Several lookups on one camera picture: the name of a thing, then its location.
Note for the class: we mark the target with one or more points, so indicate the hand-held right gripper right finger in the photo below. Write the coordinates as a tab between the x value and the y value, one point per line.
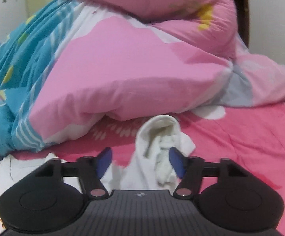
177	163

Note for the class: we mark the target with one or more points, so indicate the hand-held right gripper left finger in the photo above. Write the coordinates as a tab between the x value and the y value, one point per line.
104	162

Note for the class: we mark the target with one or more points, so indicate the white garment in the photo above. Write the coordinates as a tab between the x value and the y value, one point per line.
144	140

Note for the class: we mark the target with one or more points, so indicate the pink floral bed sheet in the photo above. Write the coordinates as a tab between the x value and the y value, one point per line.
243	137

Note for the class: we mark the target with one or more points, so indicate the pink and blue quilt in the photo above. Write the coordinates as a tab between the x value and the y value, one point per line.
122	64

